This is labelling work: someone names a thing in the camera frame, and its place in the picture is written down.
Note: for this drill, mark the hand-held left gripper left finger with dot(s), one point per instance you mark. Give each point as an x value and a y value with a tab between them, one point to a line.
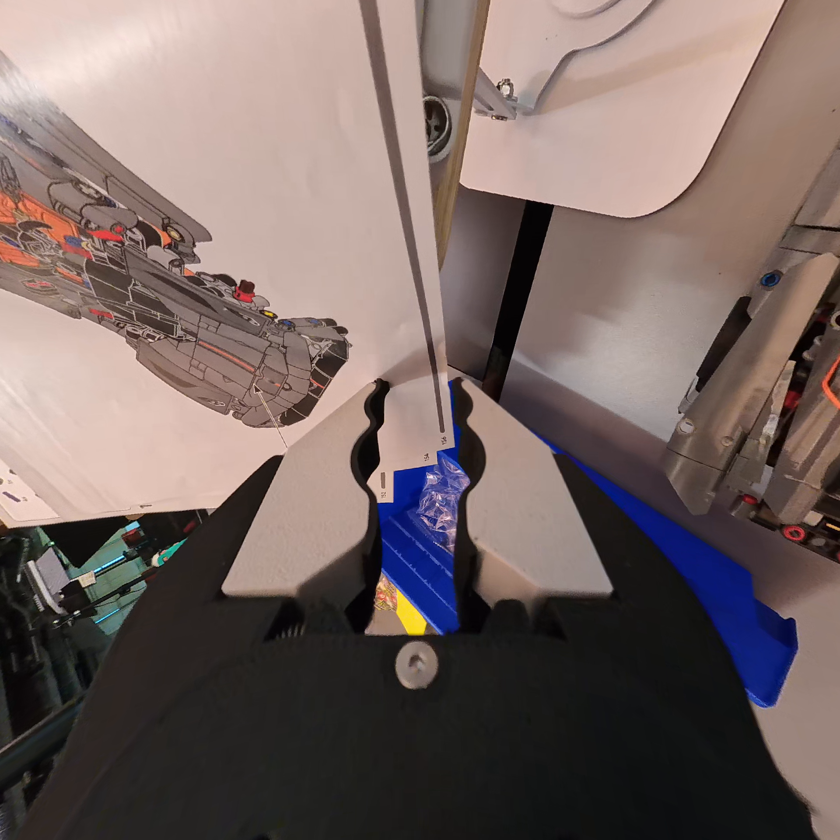
302	525

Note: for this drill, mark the clear plastic bag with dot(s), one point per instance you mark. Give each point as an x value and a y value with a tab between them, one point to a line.
439	505

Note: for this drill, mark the grey lego car model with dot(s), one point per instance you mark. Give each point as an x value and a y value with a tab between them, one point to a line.
754	394

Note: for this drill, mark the blue storage bin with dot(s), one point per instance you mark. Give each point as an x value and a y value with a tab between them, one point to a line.
689	558

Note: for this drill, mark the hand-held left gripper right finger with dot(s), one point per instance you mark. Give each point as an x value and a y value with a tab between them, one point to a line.
531	525

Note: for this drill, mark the instruction booklet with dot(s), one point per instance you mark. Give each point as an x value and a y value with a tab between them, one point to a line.
262	131

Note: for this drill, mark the white adjustable stand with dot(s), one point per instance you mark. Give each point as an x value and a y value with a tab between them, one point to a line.
623	98

